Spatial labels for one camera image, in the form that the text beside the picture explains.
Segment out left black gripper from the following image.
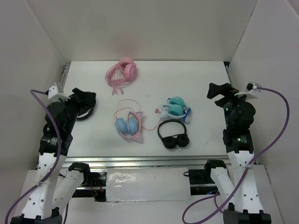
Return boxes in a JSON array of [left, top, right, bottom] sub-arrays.
[[60, 87, 96, 131]]

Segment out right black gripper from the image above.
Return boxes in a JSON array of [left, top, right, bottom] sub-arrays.
[[207, 82, 252, 128]]

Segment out blue pink cat-ear headphones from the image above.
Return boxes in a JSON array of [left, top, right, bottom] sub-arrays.
[[114, 98, 161, 142]]

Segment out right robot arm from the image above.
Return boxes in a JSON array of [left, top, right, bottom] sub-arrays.
[[203, 83, 271, 224]]

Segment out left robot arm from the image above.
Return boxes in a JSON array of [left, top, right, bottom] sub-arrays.
[[5, 85, 96, 224]]

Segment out pink over-ear headphones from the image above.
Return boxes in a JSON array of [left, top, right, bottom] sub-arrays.
[[105, 57, 138, 95]]

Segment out teal white cat-ear headphones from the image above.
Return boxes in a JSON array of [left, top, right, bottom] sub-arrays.
[[160, 96, 192, 123]]

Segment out black on-ear headphones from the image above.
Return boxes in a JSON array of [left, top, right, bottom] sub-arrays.
[[157, 119, 190, 149]]

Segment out black headset with microphone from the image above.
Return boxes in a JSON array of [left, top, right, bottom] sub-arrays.
[[76, 107, 94, 121]]

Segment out white foil-edged panel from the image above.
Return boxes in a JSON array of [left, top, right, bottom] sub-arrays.
[[106, 168, 191, 202]]

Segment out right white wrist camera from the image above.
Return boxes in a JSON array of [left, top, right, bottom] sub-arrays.
[[234, 82, 262, 101]]

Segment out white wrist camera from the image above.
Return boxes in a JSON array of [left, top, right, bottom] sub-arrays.
[[48, 83, 70, 102], [234, 82, 262, 101]]

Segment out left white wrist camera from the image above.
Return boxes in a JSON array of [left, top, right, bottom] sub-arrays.
[[48, 83, 70, 102]]

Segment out aluminium rail frame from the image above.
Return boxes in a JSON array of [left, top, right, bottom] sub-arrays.
[[62, 155, 231, 171]]

